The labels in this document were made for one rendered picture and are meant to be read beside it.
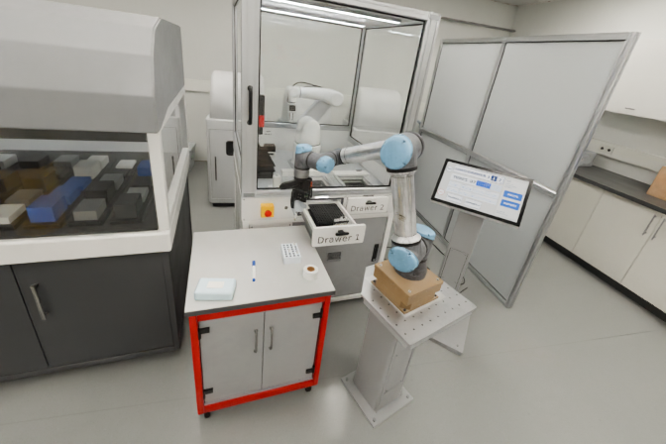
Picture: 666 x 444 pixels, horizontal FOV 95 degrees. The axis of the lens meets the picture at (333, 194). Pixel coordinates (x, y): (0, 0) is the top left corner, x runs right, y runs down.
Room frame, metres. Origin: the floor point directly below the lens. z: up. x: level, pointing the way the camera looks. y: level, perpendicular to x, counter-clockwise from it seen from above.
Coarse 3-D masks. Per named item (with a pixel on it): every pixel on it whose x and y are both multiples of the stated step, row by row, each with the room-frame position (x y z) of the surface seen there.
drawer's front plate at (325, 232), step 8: (352, 224) 1.42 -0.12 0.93; (360, 224) 1.43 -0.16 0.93; (312, 232) 1.33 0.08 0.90; (320, 232) 1.33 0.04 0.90; (328, 232) 1.35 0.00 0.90; (336, 232) 1.37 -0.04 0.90; (352, 232) 1.40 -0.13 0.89; (360, 232) 1.42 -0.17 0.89; (312, 240) 1.32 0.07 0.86; (320, 240) 1.34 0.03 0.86; (328, 240) 1.35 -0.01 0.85; (336, 240) 1.37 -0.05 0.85; (344, 240) 1.39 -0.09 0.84; (352, 240) 1.40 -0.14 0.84; (360, 240) 1.42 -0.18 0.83
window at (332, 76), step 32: (288, 0) 1.60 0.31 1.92; (288, 32) 1.61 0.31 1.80; (320, 32) 1.66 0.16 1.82; (352, 32) 1.73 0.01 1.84; (384, 32) 1.79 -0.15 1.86; (416, 32) 1.86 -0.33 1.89; (288, 64) 1.61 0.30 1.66; (320, 64) 1.67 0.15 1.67; (352, 64) 1.74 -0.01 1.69; (384, 64) 1.80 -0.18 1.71; (288, 96) 1.61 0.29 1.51; (320, 96) 1.68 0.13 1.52; (352, 96) 1.74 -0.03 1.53; (384, 96) 1.82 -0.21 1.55; (288, 128) 1.62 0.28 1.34; (320, 128) 1.68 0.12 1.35; (352, 128) 1.76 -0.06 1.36; (384, 128) 1.83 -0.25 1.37; (288, 160) 1.62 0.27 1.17
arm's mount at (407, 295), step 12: (384, 264) 1.19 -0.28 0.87; (384, 276) 1.12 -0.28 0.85; (396, 276) 1.12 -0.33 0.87; (432, 276) 1.15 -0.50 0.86; (384, 288) 1.11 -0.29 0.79; (396, 288) 1.06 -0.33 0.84; (408, 288) 1.04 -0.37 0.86; (420, 288) 1.05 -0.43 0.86; (432, 288) 1.09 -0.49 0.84; (396, 300) 1.04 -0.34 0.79; (408, 300) 1.00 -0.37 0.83; (420, 300) 1.05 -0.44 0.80; (432, 300) 1.11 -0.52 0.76
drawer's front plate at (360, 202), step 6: (348, 198) 1.74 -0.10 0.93; (354, 198) 1.75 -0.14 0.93; (360, 198) 1.76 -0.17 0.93; (366, 198) 1.78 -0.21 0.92; (372, 198) 1.80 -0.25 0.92; (378, 198) 1.81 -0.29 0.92; (384, 198) 1.83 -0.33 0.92; (348, 204) 1.74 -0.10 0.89; (354, 204) 1.75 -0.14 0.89; (360, 204) 1.77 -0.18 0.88; (372, 204) 1.80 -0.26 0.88; (378, 204) 1.82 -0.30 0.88; (384, 204) 1.83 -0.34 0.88; (348, 210) 1.74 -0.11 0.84; (366, 210) 1.79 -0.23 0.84; (372, 210) 1.80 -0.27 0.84; (378, 210) 1.82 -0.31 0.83; (384, 210) 1.84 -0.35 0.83
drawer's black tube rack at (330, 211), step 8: (312, 208) 1.59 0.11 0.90; (320, 208) 1.61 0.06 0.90; (328, 208) 1.62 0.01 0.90; (336, 208) 1.64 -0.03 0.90; (312, 216) 1.55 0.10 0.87; (320, 216) 1.51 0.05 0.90; (328, 216) 1.53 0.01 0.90; (336, 216) 1.54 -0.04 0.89; (344, 216) 1.54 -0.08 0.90; (320, 224) 1.45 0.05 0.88; (328, 224) 1.49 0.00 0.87
